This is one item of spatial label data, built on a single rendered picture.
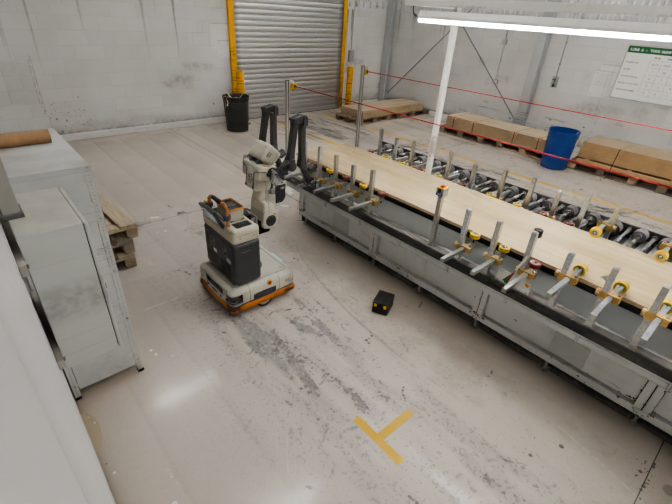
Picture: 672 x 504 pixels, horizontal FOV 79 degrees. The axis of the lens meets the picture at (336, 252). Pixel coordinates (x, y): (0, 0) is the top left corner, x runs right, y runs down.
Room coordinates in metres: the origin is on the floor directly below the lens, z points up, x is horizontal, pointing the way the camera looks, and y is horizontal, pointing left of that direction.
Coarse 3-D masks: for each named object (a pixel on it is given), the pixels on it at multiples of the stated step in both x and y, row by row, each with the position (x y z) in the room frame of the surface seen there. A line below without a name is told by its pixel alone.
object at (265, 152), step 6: (258, 144) 3.27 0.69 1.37; (264, 144) 3.23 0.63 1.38; (252, 150) 3.26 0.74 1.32; (258, 150) 3.22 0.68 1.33; (264, 150) 3.18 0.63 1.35; (270, 150) 3.19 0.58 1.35; (276, 150) 3.24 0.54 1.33; (258, 156) 3.17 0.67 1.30; (264, 156) 3.16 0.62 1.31; (270, 156) 3.19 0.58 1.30; (276, 156) 3.24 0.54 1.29; (264, 162) 3.17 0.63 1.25; (270, 162) 3.19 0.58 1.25
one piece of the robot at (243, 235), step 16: (224, 208) 2.85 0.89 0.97; (208, 224) 3.06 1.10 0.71; (224, 224) 2.89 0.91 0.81; (240, 224) 2.91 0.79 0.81; (256, 224) 2.93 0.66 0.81; (208, 240) 3.08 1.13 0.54; (224, 240) 2.86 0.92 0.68; (240, 240) 2.79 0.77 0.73; (256, 240) 2.90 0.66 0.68; (208, 256) 3.11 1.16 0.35; (224, 256) 2.88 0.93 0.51; (240, 256) 2.78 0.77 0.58; (256, 256) 2.89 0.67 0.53; (224, 272) 2.90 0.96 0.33; (240, 272) 2.78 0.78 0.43; (256, 272) 2.88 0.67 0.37
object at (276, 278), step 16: (272, 256) 3.30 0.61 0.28; (272, 272) 3.03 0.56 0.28; (288, 272) 3.07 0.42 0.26; (208, 288) 2.97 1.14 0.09; (240, 288) 2.76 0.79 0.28; (256, 288) 2.83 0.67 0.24; (272, 288) 2.94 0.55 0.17; (288, 288) 3.05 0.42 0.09; (224, 304) 2.75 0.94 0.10; (240, 304) 2.72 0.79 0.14; (256, 304) 2.82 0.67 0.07
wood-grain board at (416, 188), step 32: (352, 160) 4.46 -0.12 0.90; (384, 160) 4.54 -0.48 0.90; (416, 192) 3.63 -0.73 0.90; (448, 192) 3.68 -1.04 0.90; (480, 224) 3.02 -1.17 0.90; (512, 224) 3.06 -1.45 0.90; (544, 224) 3.10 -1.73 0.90; (544, 256) 2.55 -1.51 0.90; (576, 256) 2.58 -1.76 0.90; (608, 256) 2.62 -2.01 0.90; (640, 256) 2.65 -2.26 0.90; (640, 288) 2.21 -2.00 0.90
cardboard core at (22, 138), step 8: (0, 136) 2.24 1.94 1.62; (8, 136) 2.26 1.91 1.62; (16, 136) 2.28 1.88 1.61; (24, 136) 2.30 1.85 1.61; (32, 136) 2.33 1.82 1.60; (40, 136) 2.35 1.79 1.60; (48, 136) 2.38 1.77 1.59; (0, 144) 2.22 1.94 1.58; (8, 144) 2.24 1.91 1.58; (16, 144) 2.27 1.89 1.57; (24, 144) 2.30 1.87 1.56; (32, 144) 2.34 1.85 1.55
